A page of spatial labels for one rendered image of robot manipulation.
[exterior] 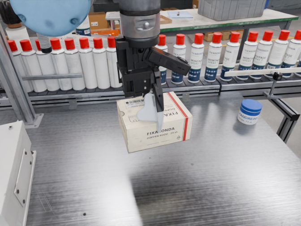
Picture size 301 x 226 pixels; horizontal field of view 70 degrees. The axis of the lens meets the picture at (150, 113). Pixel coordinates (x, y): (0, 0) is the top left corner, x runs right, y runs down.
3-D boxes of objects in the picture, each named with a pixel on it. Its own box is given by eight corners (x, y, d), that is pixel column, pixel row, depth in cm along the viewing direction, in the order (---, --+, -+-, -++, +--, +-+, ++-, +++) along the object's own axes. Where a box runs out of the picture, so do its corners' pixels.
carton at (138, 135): (171, 113, 65) (173, 91, 60) (189, 139, 55) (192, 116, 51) (118, 123, 61) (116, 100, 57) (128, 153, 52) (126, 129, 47)
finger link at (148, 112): (139, 136, 49) (131, 96, 48) (163, 131, 50) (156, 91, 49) (141, 138, 46) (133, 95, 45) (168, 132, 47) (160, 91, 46)
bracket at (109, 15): (139, 13, 92) (139, 10, 91) (141, 19, 83) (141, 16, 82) (106, 14, 90) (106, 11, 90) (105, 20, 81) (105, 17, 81)
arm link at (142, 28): (152, 6, 44) (167, 15, 38) (153, 29, 47) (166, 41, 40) (116, 9, 42) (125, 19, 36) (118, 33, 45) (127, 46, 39)
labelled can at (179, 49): (181, 79, 98) (185, 32, 86) (183, 84, 94) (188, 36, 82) (169, 79, 98) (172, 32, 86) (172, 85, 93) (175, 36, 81)
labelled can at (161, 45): (165, 80, 97) (166, 33, 85) (166, 85, 93) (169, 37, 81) (153, 80, 97) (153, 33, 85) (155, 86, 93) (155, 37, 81)
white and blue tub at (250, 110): (255, 115, 84) (261, 100, 80) (257, 126, 78) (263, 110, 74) (236, 112, 85) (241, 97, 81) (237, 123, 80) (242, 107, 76)
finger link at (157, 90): (152, 111, 49) (145, 74, 49) (159, 110, 50) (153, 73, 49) (158, 113, 45) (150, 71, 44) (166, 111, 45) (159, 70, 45)
